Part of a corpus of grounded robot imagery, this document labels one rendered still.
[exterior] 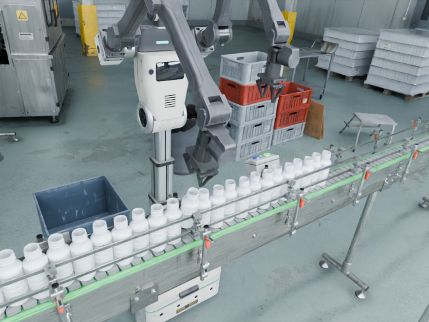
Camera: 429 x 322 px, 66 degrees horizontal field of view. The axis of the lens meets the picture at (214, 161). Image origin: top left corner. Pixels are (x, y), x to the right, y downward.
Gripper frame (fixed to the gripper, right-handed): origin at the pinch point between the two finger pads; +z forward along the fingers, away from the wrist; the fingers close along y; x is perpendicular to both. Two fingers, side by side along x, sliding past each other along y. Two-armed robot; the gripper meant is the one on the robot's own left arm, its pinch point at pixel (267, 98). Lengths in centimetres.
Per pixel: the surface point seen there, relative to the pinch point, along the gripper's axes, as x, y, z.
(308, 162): -12.7, -17.2, 24.3
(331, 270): -86, -6, 139
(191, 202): 46, -19, 23
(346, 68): -583, 353, 112
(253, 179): 16.9, -16.3, 24.8
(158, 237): 58, -19, 33
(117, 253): 71, -18, 35
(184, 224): 47, -17, 34
